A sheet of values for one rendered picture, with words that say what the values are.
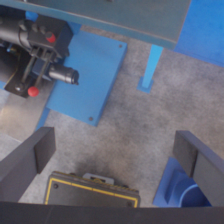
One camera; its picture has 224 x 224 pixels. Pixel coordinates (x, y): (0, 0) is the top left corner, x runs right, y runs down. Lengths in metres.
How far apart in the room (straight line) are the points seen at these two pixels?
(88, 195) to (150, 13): 1.15
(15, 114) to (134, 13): 1.42
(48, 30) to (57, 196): 1.10
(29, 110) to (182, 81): 1.46
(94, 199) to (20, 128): 0.92
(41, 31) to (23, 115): 1.12
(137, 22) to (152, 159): 1.21
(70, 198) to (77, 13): 1.15
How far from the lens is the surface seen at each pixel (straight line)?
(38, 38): 0.67
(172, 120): 1.55
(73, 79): 1.11
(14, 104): 1.74
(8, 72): 1.30
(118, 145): 1.50
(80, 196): 1.30
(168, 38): 0.53
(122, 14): 0.57
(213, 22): 1.40
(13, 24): 0.78
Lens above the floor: 1.50
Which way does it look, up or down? 80 degrees down
